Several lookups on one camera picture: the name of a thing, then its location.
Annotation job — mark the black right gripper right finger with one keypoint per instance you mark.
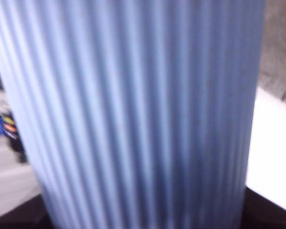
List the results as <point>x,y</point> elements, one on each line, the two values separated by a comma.
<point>261,213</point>

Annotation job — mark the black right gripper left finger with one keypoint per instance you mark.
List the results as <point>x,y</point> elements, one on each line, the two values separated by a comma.
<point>32,214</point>

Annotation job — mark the blue ribbed cup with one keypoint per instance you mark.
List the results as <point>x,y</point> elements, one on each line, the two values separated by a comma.
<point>139,114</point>

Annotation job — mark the blue colourful box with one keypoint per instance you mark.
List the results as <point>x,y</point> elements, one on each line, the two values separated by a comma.
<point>8,127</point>

